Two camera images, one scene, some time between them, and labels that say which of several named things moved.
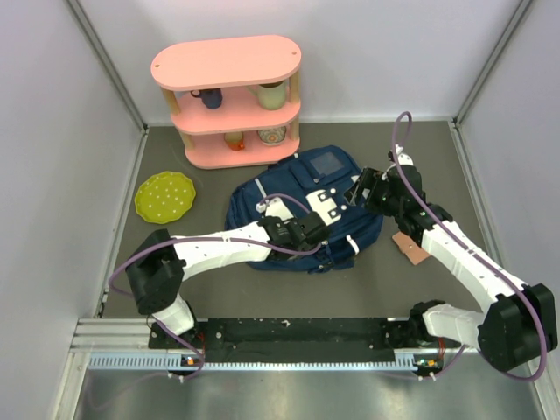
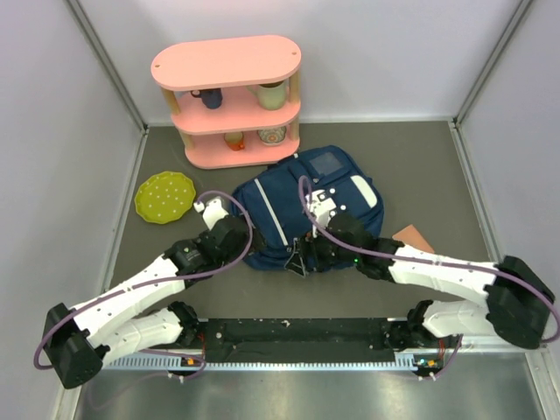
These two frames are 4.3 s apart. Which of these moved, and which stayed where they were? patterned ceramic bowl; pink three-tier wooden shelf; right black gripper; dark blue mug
Moved: right black gripper
Stayed: pink three-tier wooden shelf; patterned ceramic bowl; dark blue mug
